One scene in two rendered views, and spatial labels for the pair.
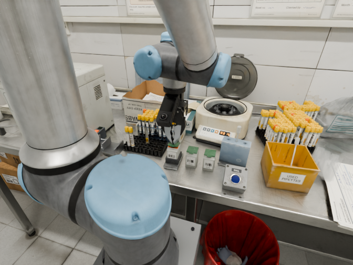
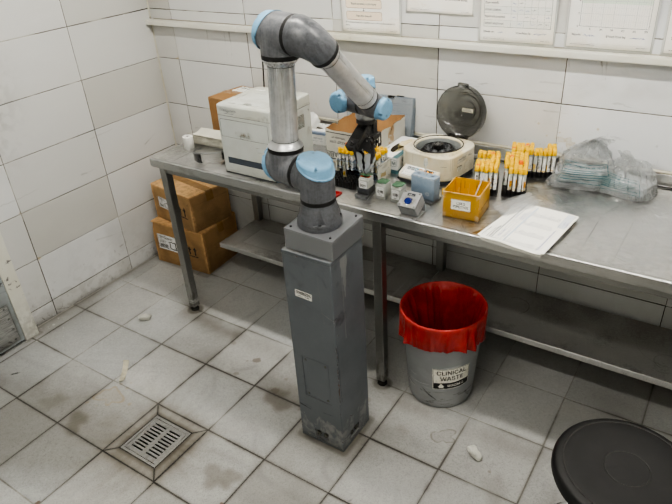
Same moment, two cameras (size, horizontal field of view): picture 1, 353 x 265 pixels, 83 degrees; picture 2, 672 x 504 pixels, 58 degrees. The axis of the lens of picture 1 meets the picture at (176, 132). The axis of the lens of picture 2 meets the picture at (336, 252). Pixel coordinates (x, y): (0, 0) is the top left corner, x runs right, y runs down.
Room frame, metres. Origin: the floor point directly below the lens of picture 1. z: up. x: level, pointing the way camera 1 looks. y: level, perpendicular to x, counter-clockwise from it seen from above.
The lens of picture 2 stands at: (-1.47, -0.53, 1.89)
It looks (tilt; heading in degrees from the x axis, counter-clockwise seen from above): 31 degrees down; 18
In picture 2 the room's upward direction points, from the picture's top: 4 degrees counter-clockwise
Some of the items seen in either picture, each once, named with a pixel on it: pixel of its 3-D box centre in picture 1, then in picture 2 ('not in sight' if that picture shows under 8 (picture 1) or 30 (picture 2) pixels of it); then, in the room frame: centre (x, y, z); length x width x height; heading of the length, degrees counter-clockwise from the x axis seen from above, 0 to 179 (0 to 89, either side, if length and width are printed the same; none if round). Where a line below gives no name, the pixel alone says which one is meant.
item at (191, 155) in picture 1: (191, 156); (383, 188); (0.59, -0.06, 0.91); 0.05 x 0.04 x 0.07; 163
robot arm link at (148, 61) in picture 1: (162, 61); (349, 100); (0.51, 0.04, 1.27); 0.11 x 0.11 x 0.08; 63
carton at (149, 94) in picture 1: (156, 102); (366, 137); (1.00, 0.11, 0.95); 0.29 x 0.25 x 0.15; 163
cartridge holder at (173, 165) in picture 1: (173, 158); (366, 190); (0.60, 0.01, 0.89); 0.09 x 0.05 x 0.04; 164
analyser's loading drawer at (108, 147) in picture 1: (97, 143); not in sight; (0.66, 0.32, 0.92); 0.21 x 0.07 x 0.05; 73
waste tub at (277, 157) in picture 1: (286, 165); (466, 199); (0.52, -0.38, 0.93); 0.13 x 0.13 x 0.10; 78
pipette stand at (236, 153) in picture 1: (234, 152); (425, 187); (0.59, -0.22, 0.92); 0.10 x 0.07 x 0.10; 65
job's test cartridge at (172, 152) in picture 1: (173, 152); (366, 183); (0.60, 0.01, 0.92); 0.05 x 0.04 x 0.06; 164
